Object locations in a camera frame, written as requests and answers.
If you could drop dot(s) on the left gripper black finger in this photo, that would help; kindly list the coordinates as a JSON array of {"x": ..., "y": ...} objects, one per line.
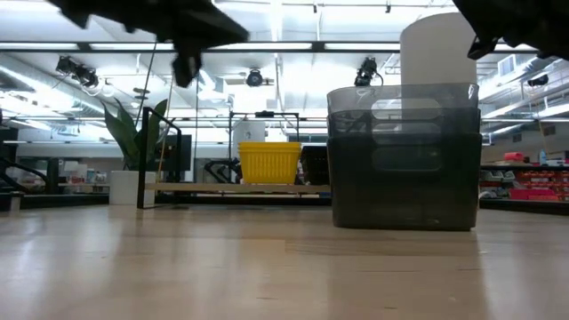
[
  {"x": 220, "y": 20},
  {"x": 222, "y": 35}
]

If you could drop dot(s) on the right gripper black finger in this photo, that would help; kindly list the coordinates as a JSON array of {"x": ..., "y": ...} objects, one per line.
[{"x": 473, "y": 11}]

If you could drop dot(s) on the yellow slotted plastic basket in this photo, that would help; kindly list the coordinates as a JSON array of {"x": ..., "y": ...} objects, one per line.
[{"x": 269, "y": 162}]

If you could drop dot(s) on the translucent grey plastic bin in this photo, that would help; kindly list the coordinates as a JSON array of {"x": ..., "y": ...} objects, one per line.
[
  {"x": 404, "y": 195},
  {"x": 351, "y": 122},
  {"x": 351, "y": 95}
]

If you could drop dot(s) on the black slotted plastic basket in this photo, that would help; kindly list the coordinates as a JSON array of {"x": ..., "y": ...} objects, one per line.
[{"x": 316, "y": 164}]

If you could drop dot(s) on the black ceiling spotlight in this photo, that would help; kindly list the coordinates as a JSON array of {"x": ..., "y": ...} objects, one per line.
[
  {"x": 254, "y": 78},
  {"x": 538, "y": 81}
]

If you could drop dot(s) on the white shade wooden base lamp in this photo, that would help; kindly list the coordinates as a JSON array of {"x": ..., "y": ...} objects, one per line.
[{"x": 435, "y": 49}]

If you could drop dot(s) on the black ceiling track lights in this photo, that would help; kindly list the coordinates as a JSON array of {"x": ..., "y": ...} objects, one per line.
[{"x": 82, "y": 74}]

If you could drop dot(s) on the green leafy plant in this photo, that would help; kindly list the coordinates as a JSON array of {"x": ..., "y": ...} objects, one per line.
[{"x": 126, "y": 138}]

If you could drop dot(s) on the white plant pot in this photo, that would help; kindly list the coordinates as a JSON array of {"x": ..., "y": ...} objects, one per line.
[{"x": 129, "y": 189}]

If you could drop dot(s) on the black ceiling camera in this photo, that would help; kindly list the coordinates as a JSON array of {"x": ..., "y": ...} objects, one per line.
[{"x": 366, "y": 73}]

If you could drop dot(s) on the black aluminium frame rails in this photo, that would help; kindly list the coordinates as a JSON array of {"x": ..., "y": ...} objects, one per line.
[{"x": 52, "y": 175}]

